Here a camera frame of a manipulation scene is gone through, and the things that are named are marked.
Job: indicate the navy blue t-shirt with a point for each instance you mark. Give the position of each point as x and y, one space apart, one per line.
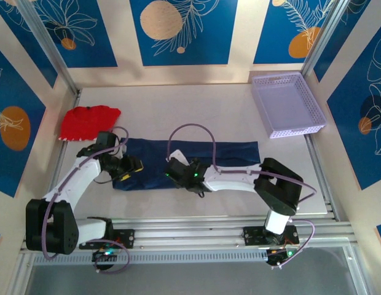
233 150

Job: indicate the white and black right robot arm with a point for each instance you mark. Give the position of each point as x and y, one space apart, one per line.
233 181

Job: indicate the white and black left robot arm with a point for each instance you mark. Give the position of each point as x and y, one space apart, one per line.
80 178

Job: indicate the red folded t-shirt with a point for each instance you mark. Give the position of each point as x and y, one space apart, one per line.
86 123

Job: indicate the small green-lit circuit board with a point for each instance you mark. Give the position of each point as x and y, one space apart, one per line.
106 253
282 253

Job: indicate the grey metal sheet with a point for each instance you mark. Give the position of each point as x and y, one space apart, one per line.
190 282

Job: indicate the lavender perforated plastic basket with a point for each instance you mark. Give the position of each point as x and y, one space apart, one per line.
289 104

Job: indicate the aluminium table side rail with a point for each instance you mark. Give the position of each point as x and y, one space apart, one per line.
316 159
63 147

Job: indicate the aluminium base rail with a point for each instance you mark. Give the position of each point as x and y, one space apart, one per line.
190 233

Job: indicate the blue wall panel lily print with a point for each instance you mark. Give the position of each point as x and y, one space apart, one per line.
86 46

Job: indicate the aluminium frame post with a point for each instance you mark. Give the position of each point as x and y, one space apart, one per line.
325 30
50 46

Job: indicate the narrow blue side wall panel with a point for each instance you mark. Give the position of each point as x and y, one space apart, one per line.
341 27
30 40

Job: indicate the blue wall panel beige circle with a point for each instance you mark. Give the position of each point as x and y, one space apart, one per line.
209 46

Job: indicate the blue wall panel fern print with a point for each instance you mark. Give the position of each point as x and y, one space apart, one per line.
270 40

